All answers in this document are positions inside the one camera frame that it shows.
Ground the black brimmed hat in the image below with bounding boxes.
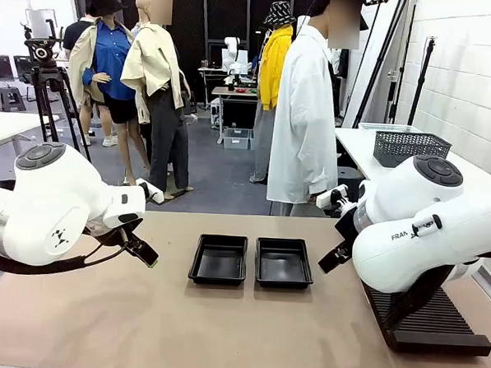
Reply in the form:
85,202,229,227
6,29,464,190
87,0,128,22

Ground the mannequin in blue shirt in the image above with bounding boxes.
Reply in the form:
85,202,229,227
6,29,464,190
62,0,153,188

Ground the person in white shirt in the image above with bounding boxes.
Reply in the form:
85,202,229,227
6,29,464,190
266,0,373,221

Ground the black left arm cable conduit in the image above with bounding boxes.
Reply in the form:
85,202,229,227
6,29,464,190
0,219,132,281

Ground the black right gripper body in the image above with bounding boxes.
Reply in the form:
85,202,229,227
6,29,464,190
332,203,359,257

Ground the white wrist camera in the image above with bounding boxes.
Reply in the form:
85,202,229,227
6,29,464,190
316,183,350,211
133,177,166,205

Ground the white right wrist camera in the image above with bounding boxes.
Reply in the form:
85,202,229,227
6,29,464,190
316,183,350,211

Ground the clear plastic bin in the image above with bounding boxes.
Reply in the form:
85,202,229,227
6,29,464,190
358,122,423,135

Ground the black slotted board rack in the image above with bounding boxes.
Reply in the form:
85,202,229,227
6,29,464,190
359,279,491,357

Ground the patterned bucket hat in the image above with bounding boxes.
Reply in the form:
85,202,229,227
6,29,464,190
262,0,298,29

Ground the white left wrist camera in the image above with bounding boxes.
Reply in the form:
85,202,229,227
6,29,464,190
133,177,166,205

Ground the clear storage box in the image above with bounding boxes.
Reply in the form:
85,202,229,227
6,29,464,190
222,127,254,151

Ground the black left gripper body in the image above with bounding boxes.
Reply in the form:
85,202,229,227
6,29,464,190
120,223,149,256

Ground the thin black light stand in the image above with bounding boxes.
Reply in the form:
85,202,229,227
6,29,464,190
406,35,438,128

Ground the black camera tripod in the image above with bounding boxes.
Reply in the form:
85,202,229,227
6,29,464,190
14,17,101,164

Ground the mannequin in cream jacket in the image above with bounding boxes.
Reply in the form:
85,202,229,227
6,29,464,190
113,0,205,203

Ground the grey plastic basket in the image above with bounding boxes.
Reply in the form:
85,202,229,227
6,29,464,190
372,130,454,172

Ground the white side table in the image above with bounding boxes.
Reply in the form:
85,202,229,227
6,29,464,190
331,125,491,193

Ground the black ESD tray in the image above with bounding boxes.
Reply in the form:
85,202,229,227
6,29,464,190
253,235,317,291
187,232,249,287

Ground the black step stool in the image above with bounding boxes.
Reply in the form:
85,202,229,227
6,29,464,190
0,85,28,114

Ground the mannequin in yellow hoodie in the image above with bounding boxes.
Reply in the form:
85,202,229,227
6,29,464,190
249,0,299,186

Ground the background desk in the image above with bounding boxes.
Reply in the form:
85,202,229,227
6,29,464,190
208,85,261,147

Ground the white work table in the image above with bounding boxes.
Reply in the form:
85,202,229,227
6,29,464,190
0,111,61,157

